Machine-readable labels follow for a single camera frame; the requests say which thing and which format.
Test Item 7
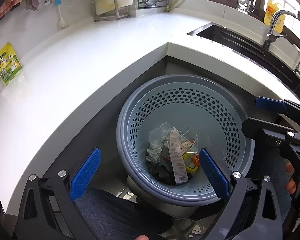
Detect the clear plastic bag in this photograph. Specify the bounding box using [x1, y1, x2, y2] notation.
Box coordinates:
[148, 122, 172, 150]

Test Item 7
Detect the white tissue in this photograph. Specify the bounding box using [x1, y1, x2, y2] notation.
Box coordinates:
[146, 147, 162, 164]

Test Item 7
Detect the clear plastic bottle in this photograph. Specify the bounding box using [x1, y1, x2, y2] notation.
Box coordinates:
[178, 126, 199, 154]

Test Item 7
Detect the orange plastic wrapper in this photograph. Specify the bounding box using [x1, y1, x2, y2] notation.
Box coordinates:
[191, 155, 200, 166]

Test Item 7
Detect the steel kitchen sink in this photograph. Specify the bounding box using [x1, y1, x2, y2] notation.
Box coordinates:
[188, 23, 300, 86]

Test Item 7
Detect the grey perforated trash bin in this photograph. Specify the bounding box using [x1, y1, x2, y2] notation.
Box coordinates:
[116, 75, 254, 206]

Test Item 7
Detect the person right hand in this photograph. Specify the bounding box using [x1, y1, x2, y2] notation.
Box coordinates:
[284, 161, 298, 195]

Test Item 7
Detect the chrome faucet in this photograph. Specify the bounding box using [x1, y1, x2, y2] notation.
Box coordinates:
[262, 10, 297, 51]

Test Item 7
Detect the yellow detergent bottle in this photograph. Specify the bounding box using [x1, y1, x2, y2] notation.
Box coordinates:
[263, 0, 286, 34]

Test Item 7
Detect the clear glass mug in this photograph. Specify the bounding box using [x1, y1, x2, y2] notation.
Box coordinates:
[237, 0, 255, 14]

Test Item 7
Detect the yellow seasoning pouch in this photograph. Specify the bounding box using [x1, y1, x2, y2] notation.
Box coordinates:
[0, 42, 22, 85]

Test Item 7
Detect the metal cutting board rack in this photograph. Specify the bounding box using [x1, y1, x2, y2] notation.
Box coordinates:
[91, 0, 130, 22]

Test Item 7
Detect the blue white bottle brush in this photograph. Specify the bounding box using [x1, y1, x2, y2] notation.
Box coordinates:
[55, 0, 66, 28]

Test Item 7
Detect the purple grey hanging cloth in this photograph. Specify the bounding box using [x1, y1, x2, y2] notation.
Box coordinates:
[25, 0, 39, 11]

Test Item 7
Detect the pink striped cloth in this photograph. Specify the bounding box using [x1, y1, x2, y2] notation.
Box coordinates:
[0, 0, 22, 20]

